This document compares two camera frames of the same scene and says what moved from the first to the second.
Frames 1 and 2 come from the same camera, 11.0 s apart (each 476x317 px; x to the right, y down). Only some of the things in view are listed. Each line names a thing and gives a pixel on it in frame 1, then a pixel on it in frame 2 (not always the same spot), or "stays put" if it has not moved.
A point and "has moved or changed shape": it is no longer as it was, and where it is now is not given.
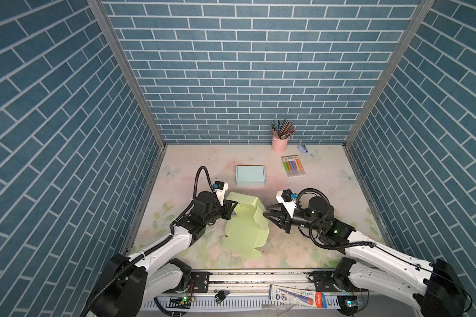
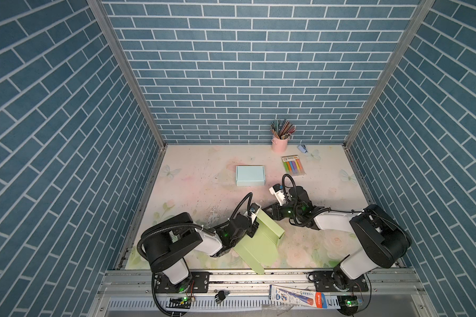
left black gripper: [228, 209] -> [254, 228]
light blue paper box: [250, 175] stays put
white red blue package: [293, 296] stays put
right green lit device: [348, 304] stays put
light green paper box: [247, 229] has moved or changed shape
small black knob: [219, 297] stays put
